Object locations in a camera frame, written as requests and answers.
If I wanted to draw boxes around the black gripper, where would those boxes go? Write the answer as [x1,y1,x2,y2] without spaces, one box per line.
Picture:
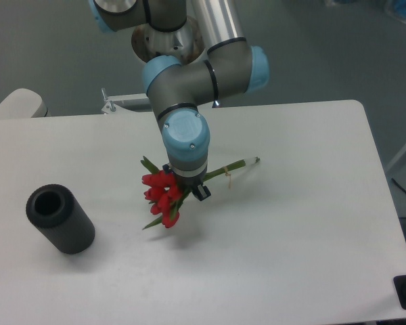
[162,164,211,200]

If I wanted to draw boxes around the red tulip bouquet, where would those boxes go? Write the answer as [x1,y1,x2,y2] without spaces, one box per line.
[140,155,262,231]

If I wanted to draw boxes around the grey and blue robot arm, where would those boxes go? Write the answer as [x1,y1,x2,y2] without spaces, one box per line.
[89,1,270,200]

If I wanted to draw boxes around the black ribbed cylindrical vase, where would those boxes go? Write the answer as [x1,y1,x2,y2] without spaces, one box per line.
[26,184,95,255]

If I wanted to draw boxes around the white chair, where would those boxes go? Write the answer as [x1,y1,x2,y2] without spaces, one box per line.
[0,88,50,121]

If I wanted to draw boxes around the blue items in clear bag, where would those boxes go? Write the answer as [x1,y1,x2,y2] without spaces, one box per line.
[384,0,406,24]

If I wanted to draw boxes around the white metal mounting bracket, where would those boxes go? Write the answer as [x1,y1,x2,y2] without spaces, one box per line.
[100,87,221,115]

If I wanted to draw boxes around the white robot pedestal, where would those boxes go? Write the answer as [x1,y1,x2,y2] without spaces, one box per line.
[131,16,205,64]

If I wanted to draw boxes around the black cable on floor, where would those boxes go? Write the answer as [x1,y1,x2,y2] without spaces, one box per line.
[391,177,406,200]

